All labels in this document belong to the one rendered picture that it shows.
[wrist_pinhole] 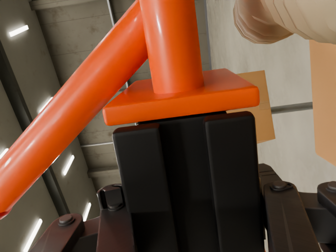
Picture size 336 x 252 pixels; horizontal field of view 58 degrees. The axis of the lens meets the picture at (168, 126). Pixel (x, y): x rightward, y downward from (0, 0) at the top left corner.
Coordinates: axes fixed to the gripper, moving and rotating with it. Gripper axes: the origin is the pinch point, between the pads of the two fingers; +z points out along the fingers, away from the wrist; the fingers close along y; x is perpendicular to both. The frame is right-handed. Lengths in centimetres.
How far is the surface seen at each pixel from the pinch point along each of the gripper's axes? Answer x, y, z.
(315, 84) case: 1.9, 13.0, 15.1
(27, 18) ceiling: 199, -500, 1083
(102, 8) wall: 206, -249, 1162
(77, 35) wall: 129, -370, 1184
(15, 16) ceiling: 197, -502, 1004
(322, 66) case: 3.7, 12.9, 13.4
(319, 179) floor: -121, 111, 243
